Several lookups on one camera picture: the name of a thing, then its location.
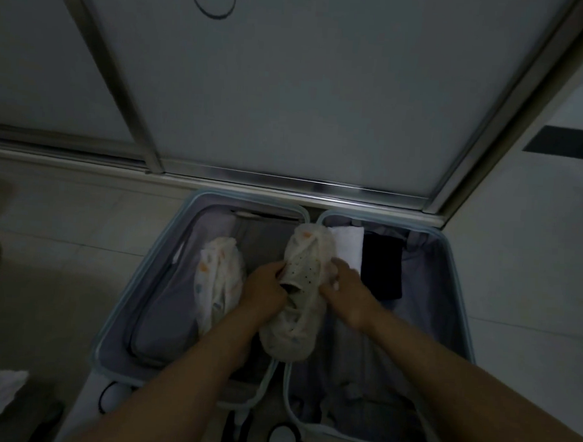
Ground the person's left hand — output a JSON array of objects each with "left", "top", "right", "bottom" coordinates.
[{"left": 237, "top": 259, "right": 292, "bottom": 327}]

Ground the person's right forearm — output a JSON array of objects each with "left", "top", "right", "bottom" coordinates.
[{"left": 363, "top": 310, "right": 583, "bottom": 442}]

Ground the white printed slipper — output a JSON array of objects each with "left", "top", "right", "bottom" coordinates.
[
  {"left": 257, "top": 220, "right": 340, "bottom": 365},
  {"left": 190, "top": 235, "right": 248, "bottom": 336}
]

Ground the grey-blue suitcase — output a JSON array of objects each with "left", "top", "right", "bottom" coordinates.
[{"left": 85, "top": 183, "right": 483, "bottom": 442}]

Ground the white polo shirt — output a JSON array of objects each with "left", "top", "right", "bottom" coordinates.
[{"left": 326, "top": 225, "right": 367, "bottom": 277}]

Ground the person's left forearm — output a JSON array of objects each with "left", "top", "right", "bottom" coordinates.
[{"left": 65, "top": 299, "right": 259, "bottom": 442}]

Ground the black tree print t-shirt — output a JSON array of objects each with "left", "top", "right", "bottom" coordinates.
[{"left": 358, "top": 230, "right": 407, "bottom": 304}]

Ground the person's right hand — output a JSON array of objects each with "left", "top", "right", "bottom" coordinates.
[{"left": 317, "top": 257, "right": 388, "bottom": 334}]

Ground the grey sliding door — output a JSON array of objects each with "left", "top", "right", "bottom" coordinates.
[{"left": 0, "top": 0, "right": 583, "bottom": 235}]

